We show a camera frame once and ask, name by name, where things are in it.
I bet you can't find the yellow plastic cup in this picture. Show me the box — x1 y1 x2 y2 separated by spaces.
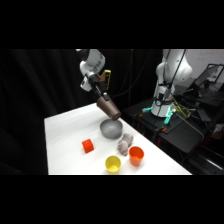
104 154 122 175

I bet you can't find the grey bowl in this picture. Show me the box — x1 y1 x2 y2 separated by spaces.
99 118 124 140

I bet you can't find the black robot stand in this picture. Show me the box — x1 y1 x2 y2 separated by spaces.
121 97 209 155

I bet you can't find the grey plush toy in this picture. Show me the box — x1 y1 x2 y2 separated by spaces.
116 132 135 157

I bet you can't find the black hanging cable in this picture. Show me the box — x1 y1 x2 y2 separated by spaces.
165 49 188 95

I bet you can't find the orange plastic cup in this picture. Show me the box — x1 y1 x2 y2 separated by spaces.
128 145 145 168

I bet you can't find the white cable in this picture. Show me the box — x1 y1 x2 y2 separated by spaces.
173 111 206 138

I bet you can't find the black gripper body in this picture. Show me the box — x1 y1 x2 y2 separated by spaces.
87 72 105 97

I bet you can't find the yellow cable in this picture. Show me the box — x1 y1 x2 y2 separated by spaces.
172 101 193 119

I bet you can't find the brown plastic cup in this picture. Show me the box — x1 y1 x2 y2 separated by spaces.
96 96 123 121

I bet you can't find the black curtain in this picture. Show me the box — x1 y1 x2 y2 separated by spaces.
0 49 164 176

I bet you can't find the orange cube block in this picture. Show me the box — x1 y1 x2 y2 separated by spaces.
81 138 95 155

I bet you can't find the yellow black wrist camera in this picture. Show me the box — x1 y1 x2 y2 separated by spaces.
100 68 112 92

